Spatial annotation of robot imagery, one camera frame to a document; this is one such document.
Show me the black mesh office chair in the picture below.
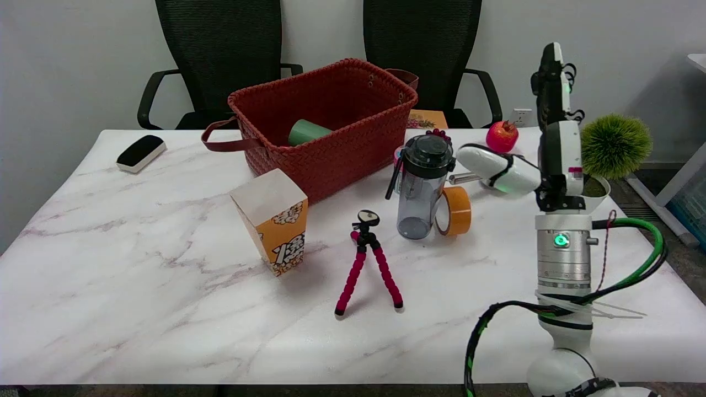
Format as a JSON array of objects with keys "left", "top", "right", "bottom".
[
  {"left": 137, "top": 0, "right": 304, "bottom": 131},
  {"left": 363, "top": 0, "right": 504, "bottom": 129}
]

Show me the green ball plant white pot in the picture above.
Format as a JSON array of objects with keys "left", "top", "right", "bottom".
[{"left": 579, "top": 113, "right": 654, "bottom": 216}]

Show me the red black flexible tripod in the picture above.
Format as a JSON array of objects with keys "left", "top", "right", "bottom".
[{"left": 334, "top": 210, "right": 404, "bottom": 318}]

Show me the thin red wire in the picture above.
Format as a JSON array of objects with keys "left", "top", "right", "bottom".
[{"left": 597, "top": 210, "right": 617, "bottom": 293}]

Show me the white desk frame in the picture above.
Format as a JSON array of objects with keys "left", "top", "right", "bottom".
[{"left": 626, "top": 53, "right": 706, "bottom": 247}]

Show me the black green robot cable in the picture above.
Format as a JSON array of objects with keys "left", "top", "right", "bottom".
[{"left": 464, "top": 218, "right": 669, "bottom": 397}]

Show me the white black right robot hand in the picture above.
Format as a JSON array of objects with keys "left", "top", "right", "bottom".
[{"left": 457, "top": 42, "right": 586, "bottom": 213}]

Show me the black white board eraser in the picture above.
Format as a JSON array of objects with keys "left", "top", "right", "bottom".
[{"left": 116, "top": 135, "right": 167, "bottom": 174}]

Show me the red woven basket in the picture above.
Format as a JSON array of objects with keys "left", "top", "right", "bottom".
[{"left": 201, "top": 58, "right": 420, "bottom": 206}]

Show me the blue storage bin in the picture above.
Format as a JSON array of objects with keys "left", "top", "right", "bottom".
[{"left": 667, "top": 176, "right": 706, "bottom": 251}]

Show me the orange white popcorn box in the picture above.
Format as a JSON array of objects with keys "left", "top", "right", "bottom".
[{"left": 229, "top": 168, "right": 309, "bottom": 277}]

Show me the green cup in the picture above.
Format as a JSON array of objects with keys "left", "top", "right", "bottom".
[{"left": 287, "top": 119, "right": 334, "bottom": 147}]

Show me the red pomegranate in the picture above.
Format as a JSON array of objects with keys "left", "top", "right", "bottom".
[{"left": 486, "top": 120, "right": 520, "bottom": 153}]

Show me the orange pineapple print box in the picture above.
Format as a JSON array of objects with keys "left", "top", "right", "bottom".
[{"left": 407, "top": 109, "right": 449, "bottom": 130}]

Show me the orange tape roll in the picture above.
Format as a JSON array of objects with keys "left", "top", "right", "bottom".
[{"left": 435, "top": 186, "right": 473, "bottom": 237}]

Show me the clear bottle with dark lid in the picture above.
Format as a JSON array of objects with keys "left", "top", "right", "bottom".
[{"left": 385, "top": 134, "right": 457, "bottom": 240}]

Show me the white zip tie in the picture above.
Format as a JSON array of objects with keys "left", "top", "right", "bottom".
[{"left": 535, "top": 292, "right": 646, "bottom": 321}]

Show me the silver metal scoop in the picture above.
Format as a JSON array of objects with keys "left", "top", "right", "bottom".
[{"left": 448, "top": 172, "right": 500, "bottom": 192}]

